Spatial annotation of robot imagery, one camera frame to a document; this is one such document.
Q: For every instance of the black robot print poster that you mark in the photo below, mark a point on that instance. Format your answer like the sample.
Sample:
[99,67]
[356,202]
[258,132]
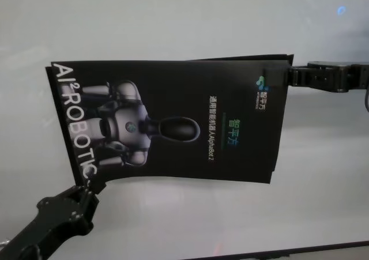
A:
[187,113]

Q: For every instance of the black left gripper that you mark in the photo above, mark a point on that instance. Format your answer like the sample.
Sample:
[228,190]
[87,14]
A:
[69,211]

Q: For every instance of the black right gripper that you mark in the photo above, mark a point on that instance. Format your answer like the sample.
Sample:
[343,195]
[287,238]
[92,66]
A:
[328,77]

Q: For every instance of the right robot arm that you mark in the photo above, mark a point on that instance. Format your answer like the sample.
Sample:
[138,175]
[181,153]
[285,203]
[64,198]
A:
[360,77]

